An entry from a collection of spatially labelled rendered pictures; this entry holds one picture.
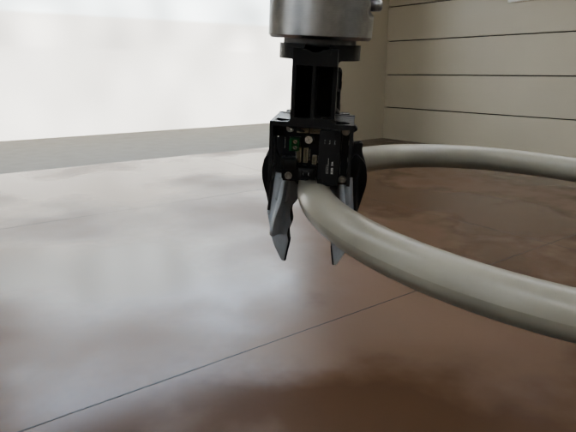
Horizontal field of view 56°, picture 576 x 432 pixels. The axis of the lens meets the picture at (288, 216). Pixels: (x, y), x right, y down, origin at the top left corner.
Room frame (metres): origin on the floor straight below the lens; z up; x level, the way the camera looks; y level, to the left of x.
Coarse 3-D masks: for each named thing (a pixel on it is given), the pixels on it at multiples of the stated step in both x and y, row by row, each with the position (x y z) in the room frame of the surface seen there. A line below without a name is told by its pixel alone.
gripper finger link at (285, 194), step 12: (276, 180) 0.53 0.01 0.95; (276, 192) 0.53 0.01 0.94; (288, 192) 0.52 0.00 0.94; (276, 204) 0.50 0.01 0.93; (288, 204) 0.52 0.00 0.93; (276, 216) 0.49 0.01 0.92; (288, 216) 0.53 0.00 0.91; (276, 228) 0.50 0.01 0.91; (288, 228) 0.53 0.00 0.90; (276, 240) 0.53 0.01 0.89; (288, 240) 0.53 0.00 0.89
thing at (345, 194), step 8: (344, 184) 0.51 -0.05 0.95; (352, 184) 0.52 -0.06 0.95; (336, 192) 0.52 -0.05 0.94; (344, 192) 0.51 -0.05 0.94; (352, 192) 0.52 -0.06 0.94; (344, 200) 0.50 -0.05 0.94; (352, 200) 0.52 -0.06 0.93; (352, 208) 0.52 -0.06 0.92; (336, 248) 0.52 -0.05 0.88; (336, 256) 0.52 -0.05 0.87; (336, 264) 0.52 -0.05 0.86
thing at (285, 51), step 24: (288, 48) 0.48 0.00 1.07; (312, 48) 0.48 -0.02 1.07; (336, 48) 0.47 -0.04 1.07; (360, 48) 0.49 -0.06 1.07; (312, 72) 0.48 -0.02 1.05; (336, 72) 0.47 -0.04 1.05; (312, 96) 0.45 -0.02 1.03; (336, 96) 0.48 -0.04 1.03; (288, 120) 0.47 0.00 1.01; (312, 120) 0.46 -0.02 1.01; (336, 120) 0.48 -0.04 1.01; (288, 144) 0.48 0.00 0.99; (312, 144) 0.47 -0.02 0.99; (336, 144) 0.46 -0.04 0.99; (288, 168) 0.47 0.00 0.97; (312, 168) 0.47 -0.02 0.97; (336, 168) 0.46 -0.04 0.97
